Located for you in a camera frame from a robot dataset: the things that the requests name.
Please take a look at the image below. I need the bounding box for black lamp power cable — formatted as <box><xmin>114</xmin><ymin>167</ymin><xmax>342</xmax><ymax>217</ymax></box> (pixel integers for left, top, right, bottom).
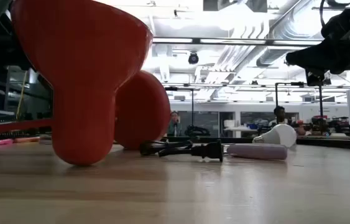
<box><xmin>139</xmin><ymin>139</ymin><xmax>224</xmax><ymax>163</ymax></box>

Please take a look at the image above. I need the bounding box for black light stand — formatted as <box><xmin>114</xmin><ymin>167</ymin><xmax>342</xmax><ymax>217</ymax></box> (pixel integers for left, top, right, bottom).
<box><xmin>305</xmin><ymin>70</ymin><xmax>333</xmax><ymax>118</ymax></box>
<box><xmin>274</xmin><ymin>81</ymin><xmax>305</xmax><ymax>108</ymax></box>
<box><xmin>164</xmin><ymin>86</ymin><xmax>195</xmax><ymax>127</ymax></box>

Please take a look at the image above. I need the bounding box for person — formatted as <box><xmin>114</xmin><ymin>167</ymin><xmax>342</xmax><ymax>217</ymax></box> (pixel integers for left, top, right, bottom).
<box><xmin>273</xmin><ymin>105</ymin><xmax>288</xmax><ymax>126</ymax></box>
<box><xmin>167</xmin><ymin>111</ymin><xmax>183</xmax><ymax>137</ymax></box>

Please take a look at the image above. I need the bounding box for yellow cable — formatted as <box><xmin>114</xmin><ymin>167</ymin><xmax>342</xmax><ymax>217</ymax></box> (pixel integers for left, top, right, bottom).
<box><xmin>15</xmin><ymin>70</ymin><xmax>28</xmax><ymax>121</ymax></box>

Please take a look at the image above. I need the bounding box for white lightbulb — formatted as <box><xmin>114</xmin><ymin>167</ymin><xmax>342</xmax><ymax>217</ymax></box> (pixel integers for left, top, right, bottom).
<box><xmin>252</xmin><ymin>123</ymin><xmax>298</xmax><ymax>149</ymax></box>

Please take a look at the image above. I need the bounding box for lilac cylindrical marker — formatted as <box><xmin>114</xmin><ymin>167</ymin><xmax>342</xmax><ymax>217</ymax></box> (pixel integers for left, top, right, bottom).
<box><xmin>226</xmin><ymin>142</ymin><xmax>288</xmax><ymax>161</ymax></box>

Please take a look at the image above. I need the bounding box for orange marker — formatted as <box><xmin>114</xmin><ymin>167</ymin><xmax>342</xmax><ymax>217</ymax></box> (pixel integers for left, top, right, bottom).
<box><xmin>13</xmin><ymin>136</ymin><xmax>41</xmax><ymax>144</ymax></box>

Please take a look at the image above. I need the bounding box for red desk lamp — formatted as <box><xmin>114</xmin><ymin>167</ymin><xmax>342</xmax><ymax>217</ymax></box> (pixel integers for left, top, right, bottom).
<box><xmin>0</xmin><ymin>0</ymin><xmax>172</xmax><ymax>166</ymax></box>

